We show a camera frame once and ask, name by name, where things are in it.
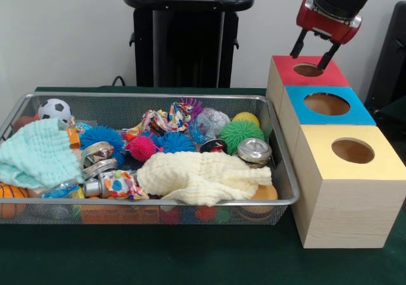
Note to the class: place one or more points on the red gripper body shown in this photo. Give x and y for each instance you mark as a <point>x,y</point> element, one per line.
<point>323,24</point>

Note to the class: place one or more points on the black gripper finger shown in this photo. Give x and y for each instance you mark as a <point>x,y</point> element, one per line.
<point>328,58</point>
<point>298,43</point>

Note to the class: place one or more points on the colourful knotted cloth toy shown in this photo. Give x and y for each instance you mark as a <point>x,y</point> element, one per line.
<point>168,120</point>

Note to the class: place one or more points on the multicolour spiky caterpillar toy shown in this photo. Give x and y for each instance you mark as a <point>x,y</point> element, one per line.
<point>139,147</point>

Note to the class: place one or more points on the shallow mesh bin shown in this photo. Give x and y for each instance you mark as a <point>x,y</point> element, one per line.
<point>282,170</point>

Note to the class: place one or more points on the wooden box with three holes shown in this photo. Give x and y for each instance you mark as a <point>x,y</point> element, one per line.
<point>349,215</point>

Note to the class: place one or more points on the black stand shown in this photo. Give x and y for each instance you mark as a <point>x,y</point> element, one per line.
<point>390,59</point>

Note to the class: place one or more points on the dark green tablecloth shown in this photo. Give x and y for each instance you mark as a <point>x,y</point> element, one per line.
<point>396,110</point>
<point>158,256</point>

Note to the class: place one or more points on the yellow ball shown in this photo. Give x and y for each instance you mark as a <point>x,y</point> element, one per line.
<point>245,118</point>

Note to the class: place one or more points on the green spiky ball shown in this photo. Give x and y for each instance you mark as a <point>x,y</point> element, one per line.
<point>241,136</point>

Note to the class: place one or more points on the crushed silver can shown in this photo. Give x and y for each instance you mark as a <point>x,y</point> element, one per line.
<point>255,151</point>

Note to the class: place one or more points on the cream yellow cloth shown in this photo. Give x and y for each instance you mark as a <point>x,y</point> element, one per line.
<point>203,174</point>

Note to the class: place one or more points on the blue spiky toy with eyes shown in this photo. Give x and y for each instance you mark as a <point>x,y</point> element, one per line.
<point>100,139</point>

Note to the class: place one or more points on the small soccer ball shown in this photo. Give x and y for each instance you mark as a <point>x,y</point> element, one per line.
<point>55,110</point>

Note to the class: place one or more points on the mint green cloth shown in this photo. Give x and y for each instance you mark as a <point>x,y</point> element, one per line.
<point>38,151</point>

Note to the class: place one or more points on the small orange basketball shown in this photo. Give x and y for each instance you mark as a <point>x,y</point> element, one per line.
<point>9,191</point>

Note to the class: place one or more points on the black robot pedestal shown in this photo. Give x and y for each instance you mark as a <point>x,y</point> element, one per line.
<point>187,43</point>

